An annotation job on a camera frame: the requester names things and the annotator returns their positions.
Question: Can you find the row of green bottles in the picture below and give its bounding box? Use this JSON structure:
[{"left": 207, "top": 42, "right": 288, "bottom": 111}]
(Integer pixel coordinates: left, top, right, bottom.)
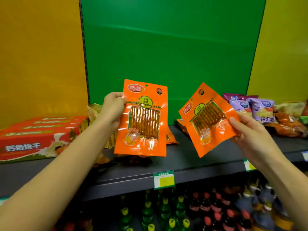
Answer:
[{"left": 118, "top": 189, "right": 192, "bottom": 231}]

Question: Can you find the person's left hand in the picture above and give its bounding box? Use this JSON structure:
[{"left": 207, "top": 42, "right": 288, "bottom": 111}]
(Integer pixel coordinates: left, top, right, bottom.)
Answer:
[{"left": 97, "top": 91, "right": 127, "bottom": 133}]

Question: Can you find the orange back panel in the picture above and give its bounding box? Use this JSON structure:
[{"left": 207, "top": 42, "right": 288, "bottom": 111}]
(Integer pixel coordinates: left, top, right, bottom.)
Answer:
[{"left": 0, "top": 0, "right": 90, "bottom": 129}]

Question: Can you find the lime yellow back panel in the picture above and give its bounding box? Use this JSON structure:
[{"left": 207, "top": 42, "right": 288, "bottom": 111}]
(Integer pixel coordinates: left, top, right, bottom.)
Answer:
[{"left": 246, "top": 0, "right": 308, "bottom": 104}]

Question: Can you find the orange windowed snack pouch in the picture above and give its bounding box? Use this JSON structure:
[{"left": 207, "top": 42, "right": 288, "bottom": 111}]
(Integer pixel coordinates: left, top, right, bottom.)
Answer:
[
  {"left": 114, "top": 79, "right": 168, "bottom": 157},
  {"left": 165, "top": 127, "right": 179, "bottom": 145},
  {"left": 178, "top": 82, "right": 241, "bottom": 158}
]

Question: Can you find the green back panel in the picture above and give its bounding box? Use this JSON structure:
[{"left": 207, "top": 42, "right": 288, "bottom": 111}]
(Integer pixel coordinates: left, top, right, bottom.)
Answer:
[{"left": 81, "top": 0, "right": 268, "bottom": 127}]

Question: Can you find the person's left forearm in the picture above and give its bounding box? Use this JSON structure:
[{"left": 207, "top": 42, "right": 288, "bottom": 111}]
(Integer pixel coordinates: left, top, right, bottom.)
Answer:
[{"left": 0, "top": 118, "right": 114, "bottom": 231}]

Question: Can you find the red gold snack packet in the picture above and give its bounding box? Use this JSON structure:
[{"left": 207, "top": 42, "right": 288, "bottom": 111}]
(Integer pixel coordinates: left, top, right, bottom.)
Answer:
[
  {"left": 9, "top": 123, "right": 83, "bottom": 133},
  {"left": 31, "top": 115, "right": 88, "bottom": 121},
  {"left": 21, "top": 119, "right": 86, "bottom": 125},
  {"left": 0, "top": 127, "right": 81, "bottom": 164}
]

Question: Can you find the person's right hand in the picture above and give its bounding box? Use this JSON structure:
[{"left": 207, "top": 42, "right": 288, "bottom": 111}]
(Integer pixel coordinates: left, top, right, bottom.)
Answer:
[{"left": 229, "top": 113, "right": 288, "bottom": 170}]

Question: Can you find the dark grey shelf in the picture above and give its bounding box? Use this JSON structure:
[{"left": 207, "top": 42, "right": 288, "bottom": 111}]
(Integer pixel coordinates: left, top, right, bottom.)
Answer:
[{"left": 0, "top": 125, "right": 308, "bottom": 202}]

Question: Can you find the row of blue bottles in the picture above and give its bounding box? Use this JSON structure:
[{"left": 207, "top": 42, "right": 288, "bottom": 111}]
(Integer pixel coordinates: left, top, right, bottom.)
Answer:
[{"left": 235, "top": 179, "right": 295, "bottom": 231}]

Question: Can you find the person's right forearm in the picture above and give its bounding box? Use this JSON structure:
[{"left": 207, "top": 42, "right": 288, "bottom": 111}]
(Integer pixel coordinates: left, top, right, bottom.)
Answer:
[{"left": 261, "top": 156, "right": 308, "bottom": 231}]

